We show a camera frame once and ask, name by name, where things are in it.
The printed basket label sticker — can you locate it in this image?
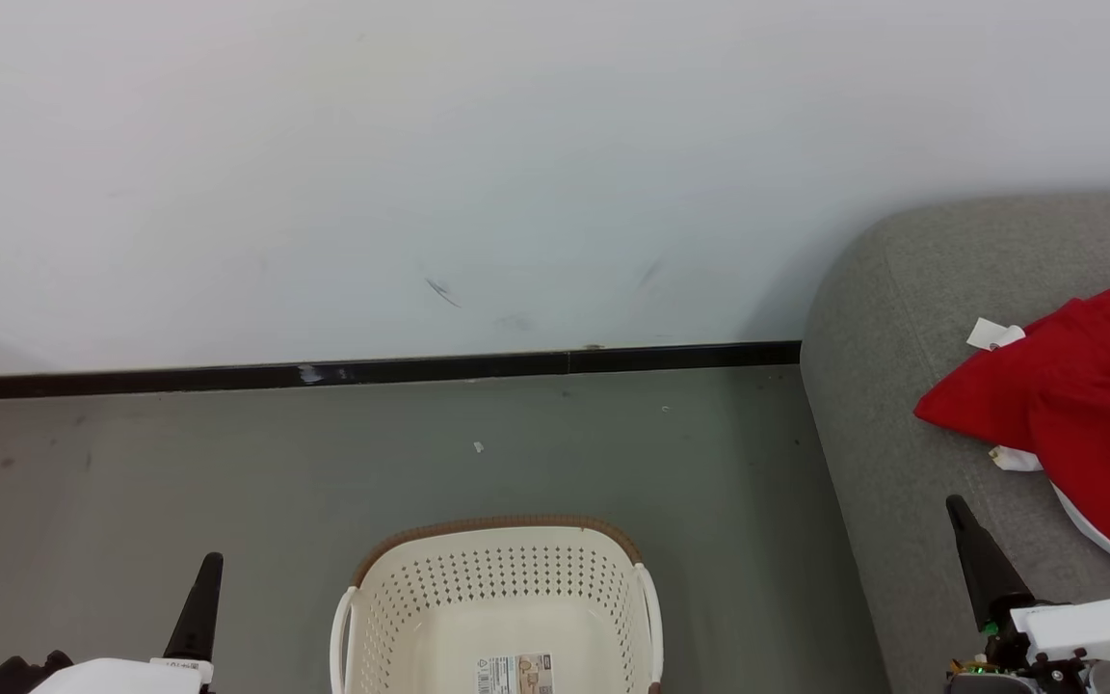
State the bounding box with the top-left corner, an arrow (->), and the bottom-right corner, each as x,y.
476,654 -> 554,694

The cream perforated laundry basket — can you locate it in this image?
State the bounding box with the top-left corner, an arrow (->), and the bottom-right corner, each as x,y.
329,516 -> 664,694

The black wall baseboard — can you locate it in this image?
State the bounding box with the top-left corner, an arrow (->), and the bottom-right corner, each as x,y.
0,340 -> 803,403

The grey fabric sofa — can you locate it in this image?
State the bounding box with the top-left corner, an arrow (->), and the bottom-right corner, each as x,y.
799,191 -> 1110,694

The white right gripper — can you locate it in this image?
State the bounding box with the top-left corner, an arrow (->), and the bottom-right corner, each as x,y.
945,494 -> 1110,694

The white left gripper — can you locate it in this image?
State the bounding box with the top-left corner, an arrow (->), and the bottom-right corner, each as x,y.
30,552 -> 225,694

